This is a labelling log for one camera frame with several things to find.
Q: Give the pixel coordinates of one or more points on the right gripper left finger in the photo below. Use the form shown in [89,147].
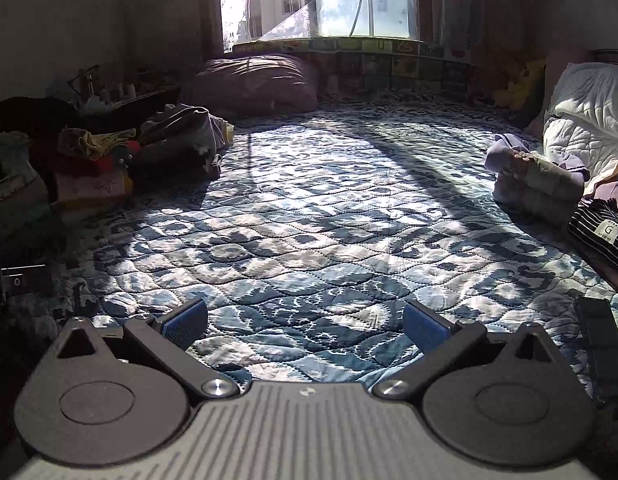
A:
[163,342]

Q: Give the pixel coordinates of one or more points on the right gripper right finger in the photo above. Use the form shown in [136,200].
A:
[447,347]

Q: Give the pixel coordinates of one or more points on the grey folded clothes pile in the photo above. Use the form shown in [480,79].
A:
[181,141]

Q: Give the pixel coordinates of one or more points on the blue white quilted bedspread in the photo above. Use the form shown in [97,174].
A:
[320,231]

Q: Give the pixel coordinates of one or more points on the black smartphone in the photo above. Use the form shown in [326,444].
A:
[600,340]

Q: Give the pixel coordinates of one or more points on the folded floral lilac garment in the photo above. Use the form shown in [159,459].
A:
[547,186]

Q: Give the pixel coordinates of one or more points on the black white striped folded shirt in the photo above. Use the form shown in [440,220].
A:
[594,224]

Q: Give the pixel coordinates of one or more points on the mauve pillow by window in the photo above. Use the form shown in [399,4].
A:
[256,85]

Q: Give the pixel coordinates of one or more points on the yellow plush toy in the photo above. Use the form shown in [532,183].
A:
[522,87]

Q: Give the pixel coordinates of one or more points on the white quilted duvet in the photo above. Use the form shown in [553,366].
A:
[582,120]

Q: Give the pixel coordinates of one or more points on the colourful alphabet foam bumper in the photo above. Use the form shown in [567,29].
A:
[360,63]

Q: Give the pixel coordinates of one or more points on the window with curtains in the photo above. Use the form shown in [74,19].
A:
[236,22]

